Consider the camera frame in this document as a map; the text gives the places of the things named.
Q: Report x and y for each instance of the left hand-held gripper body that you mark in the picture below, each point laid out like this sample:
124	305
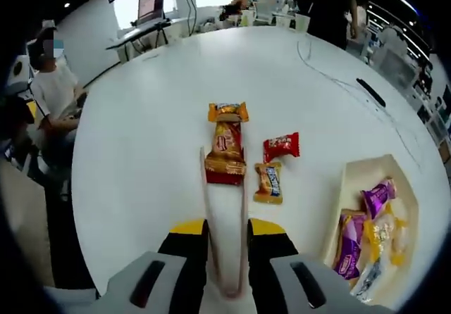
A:
23	81

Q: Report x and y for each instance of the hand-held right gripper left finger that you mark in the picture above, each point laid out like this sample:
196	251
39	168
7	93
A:
141	286

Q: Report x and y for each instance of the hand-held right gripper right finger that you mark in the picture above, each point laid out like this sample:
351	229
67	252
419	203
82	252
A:
327	289

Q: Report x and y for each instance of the dark food packet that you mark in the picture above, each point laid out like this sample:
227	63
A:
368	277

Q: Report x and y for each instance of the purple food packet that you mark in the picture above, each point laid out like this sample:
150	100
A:
378	196
349	247

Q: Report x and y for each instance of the yellow food packet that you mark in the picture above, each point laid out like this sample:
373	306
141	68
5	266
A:
382	233

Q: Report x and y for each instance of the brown food packet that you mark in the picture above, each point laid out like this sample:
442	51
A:
268	183

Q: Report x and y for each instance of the beige hexagonal container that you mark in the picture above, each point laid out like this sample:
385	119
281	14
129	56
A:
370	173

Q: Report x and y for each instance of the small red food packet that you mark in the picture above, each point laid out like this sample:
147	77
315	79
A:
282	146

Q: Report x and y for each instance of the red gold food packet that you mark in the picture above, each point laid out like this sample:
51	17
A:
225	159

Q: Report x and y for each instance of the orange food packet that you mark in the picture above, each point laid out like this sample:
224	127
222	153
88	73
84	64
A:
229	111

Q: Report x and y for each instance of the operator in white shirt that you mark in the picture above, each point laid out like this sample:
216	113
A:
21	222

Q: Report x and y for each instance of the white standing desk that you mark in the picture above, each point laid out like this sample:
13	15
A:
141	34

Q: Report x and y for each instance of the laptop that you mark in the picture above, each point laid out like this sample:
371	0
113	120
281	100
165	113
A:
151	2

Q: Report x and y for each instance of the white cup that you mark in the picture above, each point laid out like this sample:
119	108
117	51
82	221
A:
301	23

